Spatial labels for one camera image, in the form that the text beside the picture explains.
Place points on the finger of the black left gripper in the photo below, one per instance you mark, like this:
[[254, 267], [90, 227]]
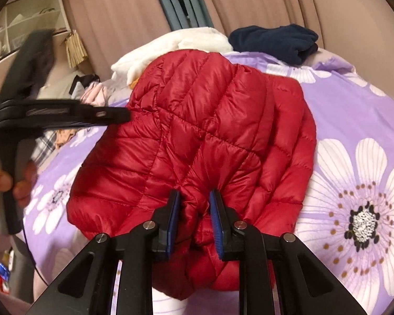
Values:
[[31, 68], [61, 114]]

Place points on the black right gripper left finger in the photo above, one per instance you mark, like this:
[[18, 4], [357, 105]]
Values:
[[114, 272]]

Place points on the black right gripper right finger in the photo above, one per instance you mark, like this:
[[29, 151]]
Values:
[[277, 275]]

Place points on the red quilted down jacket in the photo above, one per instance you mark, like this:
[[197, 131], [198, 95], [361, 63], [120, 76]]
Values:
[[199, 123]]

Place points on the left hand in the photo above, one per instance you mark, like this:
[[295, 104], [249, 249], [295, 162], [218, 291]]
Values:
[[22, 189]]

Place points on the plaid grey pillow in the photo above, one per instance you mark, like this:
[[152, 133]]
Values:
[[44, 147]]

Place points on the tan hanging tassel bag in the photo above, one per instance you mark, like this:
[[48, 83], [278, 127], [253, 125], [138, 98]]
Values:
[[75, 50]]

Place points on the mustard orange garment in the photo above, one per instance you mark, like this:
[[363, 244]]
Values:
[[133, 84]]

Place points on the navy blue garment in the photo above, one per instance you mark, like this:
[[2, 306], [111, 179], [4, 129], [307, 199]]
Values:
[[292, 44]]

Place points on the beige curtain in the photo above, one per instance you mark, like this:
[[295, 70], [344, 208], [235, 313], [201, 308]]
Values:
[[111, 28]]

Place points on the white wall shelf unit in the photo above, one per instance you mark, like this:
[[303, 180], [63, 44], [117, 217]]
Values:
[[20, 18]]

